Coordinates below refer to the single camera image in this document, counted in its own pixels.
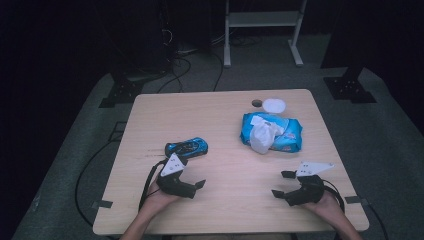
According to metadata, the right hand-held gripper cable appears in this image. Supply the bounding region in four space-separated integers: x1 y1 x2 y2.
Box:
320 179 346 213

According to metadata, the black floor cables bundle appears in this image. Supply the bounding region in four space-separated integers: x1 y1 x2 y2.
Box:
155 29 225 94

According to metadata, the grey tape strip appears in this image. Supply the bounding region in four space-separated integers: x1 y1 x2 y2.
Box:
91 199 114 210
344 195 370 206

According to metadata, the person's left hand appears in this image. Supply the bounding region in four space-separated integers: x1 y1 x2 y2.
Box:
143 178 183 216

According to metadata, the blue toy car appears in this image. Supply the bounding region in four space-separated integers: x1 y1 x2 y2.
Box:
164 136 209 159

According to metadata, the long black floor cable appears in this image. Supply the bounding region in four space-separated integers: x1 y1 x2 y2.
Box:
74 139 118 228

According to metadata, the white wet wipe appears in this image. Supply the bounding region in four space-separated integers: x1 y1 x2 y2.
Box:
249 115 285 155

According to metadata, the white metal stand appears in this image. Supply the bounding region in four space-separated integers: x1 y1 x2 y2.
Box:
223 0 308 69

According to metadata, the black stand base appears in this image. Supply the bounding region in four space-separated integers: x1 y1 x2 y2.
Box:
98 70 145 109
323 65 378 105

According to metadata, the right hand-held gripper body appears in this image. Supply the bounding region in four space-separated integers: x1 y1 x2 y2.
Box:
284 161 335 207

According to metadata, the black cable at table corner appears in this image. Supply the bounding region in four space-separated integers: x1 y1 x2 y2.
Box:
365 202 390 240

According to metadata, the left hand-held gripper cable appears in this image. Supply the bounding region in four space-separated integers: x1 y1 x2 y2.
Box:
138 159 170 212

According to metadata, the hand-held gripper cable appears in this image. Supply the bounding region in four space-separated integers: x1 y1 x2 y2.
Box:
138 159 170 212
320 179 346 213

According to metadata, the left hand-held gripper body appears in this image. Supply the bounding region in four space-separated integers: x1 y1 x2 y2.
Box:
156 152 198 200

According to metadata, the person's right hand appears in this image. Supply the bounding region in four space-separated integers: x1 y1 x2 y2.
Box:
301 191 345 219

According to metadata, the blue wet wipes pack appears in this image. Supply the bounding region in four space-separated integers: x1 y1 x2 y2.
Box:
239 97 304 154

